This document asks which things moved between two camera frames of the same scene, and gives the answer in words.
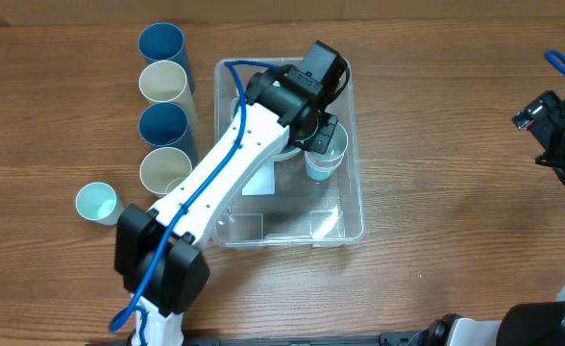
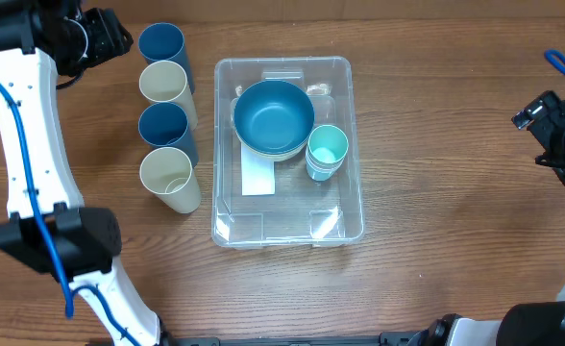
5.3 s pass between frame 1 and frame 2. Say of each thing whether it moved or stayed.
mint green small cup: moved
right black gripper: stayed
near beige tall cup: stayed
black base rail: stayed
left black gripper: moved
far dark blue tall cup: stayed
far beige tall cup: stayed
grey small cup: moved
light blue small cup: stayed
